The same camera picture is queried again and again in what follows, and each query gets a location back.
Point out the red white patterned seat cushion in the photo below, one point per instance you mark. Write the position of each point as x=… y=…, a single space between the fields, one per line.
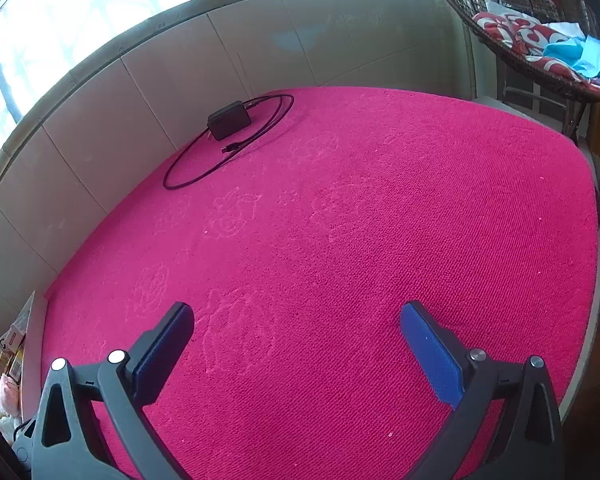
x=505 y=27

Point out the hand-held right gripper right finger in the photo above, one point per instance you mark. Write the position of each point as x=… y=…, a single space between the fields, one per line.
x=432 y=355

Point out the white plush toy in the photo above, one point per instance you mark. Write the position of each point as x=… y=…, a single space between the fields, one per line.
x=6 y=419

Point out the blue cloth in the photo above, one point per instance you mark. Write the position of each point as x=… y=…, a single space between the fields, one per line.
x=575 y=55

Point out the white cardboard storage box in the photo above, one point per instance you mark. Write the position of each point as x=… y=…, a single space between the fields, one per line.
x=34 y=360

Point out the grey hanging chair stand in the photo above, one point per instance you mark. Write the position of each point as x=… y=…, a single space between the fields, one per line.
x=570 y=115

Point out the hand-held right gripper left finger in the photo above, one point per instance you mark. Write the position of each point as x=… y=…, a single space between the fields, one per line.
x=162 y=355

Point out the black power adapter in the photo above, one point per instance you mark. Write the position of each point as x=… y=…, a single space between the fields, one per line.
x=229 y=121

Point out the white red printed box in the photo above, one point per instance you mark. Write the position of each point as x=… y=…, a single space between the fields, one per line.
x=10 y=341

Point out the pink plush toy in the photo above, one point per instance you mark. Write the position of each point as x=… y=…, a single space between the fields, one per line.
x=9 y=391

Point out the window with metal grille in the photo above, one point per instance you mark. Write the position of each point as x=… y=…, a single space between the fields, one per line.
x=105 y=10

